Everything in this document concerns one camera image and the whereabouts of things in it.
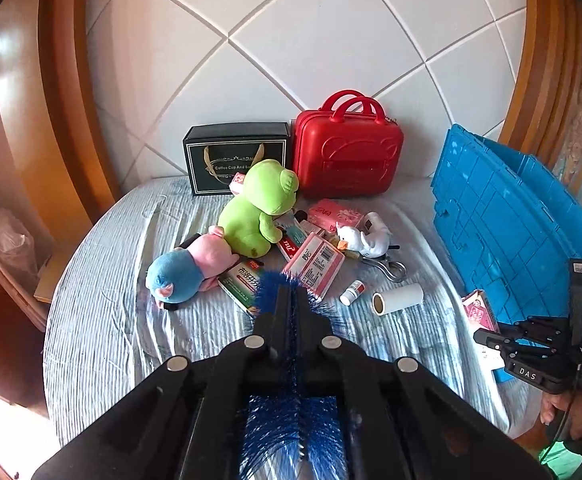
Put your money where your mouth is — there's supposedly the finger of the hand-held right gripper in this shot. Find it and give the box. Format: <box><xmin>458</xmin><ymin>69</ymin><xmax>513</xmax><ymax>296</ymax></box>
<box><xmin>513</xmin><ymin>316</ymin><xmax>572</xmax><ymax>347</ymax></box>
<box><xmin>473</xmin><ymin>329</ymin><xmax>528</xmax><ymax>359</ymax></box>

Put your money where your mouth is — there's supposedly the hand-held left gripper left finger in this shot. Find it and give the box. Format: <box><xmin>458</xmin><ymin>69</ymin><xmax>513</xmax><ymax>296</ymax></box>
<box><xmin>31</xmin><ymin>284</ymin><xmax>294</xmax><ymax>480</ymax></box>

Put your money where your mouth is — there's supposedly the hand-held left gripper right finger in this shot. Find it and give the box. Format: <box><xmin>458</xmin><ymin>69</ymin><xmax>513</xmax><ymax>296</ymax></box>
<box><xmin>291</xmin><ymin>285</ymin><xmax>552</xmax><ymax>480</ymax></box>

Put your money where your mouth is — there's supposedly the pink card box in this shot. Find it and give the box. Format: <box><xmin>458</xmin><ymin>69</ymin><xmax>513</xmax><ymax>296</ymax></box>
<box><xmin>461</xmin><ymin>290</ymin><xmax>500</xmax><ymax>335</ymax></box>

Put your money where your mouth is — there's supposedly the pink barcode tissue pack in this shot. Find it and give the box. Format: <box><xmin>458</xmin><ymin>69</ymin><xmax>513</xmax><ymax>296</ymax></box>
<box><xmin>287</xmin><ymin>232</ymin><xmax>346</xmax><ymax>301</ymax></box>

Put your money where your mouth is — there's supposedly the blue bristle brush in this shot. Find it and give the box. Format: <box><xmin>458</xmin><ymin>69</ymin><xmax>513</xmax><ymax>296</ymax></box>
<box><xmin>238</xmin><ymin>270</ymin><xmax>359</xmax><ymax>480</ymax></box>

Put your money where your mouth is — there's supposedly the green frog plush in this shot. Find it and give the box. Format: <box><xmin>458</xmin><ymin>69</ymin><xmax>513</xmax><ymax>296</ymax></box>
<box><xmin>218</xmin><ymin>159</ymin><xmax>300</xmax><ymax>259</ymax></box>

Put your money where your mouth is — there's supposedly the blue plastic crate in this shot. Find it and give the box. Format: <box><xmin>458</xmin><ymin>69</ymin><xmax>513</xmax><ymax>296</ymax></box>
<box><xmin>431</xmin><ymin>124</ymin><xmax>582</xmax><ymax>342</ymax></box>

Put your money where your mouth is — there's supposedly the green white medicine box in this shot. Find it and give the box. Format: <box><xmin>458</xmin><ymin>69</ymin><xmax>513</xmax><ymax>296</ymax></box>
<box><xmin>217</xmin><ymin>259</ymin><xmax>268</xmax><ymax>317</ymax></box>

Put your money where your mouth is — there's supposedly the small white bottle red label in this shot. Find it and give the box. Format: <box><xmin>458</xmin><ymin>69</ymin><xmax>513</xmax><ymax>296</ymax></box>
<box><xmin>340</xmin><ymin>281</ymin><xmax>366</xmax><ymax>307</ymax></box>

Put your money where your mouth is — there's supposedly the red teal medicine box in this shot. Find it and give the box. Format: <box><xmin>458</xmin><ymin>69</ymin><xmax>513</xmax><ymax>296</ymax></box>
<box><xmin>276</xmin><ymin>224</ymin><xmax>326</xmax><ymax>261</ymax></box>

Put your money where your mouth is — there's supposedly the white paper roll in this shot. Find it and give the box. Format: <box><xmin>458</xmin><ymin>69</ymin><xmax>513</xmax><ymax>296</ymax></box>
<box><xmin>372</xmin><ymin>283</ymin><xmax>424</xmax><ymax>317</ymax></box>

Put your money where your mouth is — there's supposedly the metal spring clip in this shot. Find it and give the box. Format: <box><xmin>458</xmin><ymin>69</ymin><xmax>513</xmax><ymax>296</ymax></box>
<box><xmin>358</xmin><ymin>255</ymin><xmax>406</xmax><ymax>283</ymax></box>

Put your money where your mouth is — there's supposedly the person's green clothing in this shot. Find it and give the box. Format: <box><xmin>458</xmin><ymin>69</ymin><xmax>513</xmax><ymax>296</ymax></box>
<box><xmin>538</xmin><ymin>439</ymin><xmax>582</xmax><ymax>480</ymax></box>

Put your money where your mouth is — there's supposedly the white duck plush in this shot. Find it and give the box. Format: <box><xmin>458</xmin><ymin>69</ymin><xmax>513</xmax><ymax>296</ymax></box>
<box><xmin>335</xmin><ymin>212</ymin><xmax>400</xmax><ymax>261</ymax></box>

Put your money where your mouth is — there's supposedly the pink pig plush blue hat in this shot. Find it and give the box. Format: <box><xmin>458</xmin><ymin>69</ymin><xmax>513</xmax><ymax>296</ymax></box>
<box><xmin>146</xmin><ymin>226</ymin><xmax>239</xmax><ymax>312</ymax></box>

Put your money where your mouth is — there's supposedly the white roll brown label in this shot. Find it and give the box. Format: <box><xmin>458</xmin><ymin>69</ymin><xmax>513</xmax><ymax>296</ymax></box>
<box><xmin>362</xmin><ymin>212</ymin><xmax>392</xmax><ymax>233</ymax></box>

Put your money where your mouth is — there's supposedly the red small suitcase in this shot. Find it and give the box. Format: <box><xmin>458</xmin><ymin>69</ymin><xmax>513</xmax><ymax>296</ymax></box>
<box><xmin>291</xmin><ymin>90</ymin><xmax>404</xmax><ymax>199</ymax></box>

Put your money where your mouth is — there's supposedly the black gift box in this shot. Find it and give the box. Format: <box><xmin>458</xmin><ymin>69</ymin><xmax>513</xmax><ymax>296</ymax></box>
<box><xmin>183</xmin><ymin>121</ymin><xmax>292</xmax><ymax>197</ymax></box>

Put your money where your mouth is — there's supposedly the clear plastic bag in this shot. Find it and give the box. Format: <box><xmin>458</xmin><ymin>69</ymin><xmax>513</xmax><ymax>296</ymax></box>
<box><xmin>0</xmin><ymin>207</ymin><xmax>40</xmax><ymax>291</ymax></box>

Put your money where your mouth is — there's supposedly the white padded headboard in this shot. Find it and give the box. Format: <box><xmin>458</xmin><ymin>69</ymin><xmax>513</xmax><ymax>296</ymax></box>
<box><xmin>87</xmin><ymin>0</ymin><xmax>528</xmax><ymax>192</ymax></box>

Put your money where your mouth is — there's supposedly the black cable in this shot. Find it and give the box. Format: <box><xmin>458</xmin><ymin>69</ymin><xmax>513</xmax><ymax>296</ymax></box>
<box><xmin>538</xmin><ymin>360</ymin><xmax>582</xmax><ymax>463</ymax></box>

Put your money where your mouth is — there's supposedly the wooden headboard frame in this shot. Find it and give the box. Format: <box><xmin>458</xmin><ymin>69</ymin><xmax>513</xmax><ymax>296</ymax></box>
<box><xmin>0</xmin><ymin>0</ymin><xmax>582</xmax><ymax>221</ymax></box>

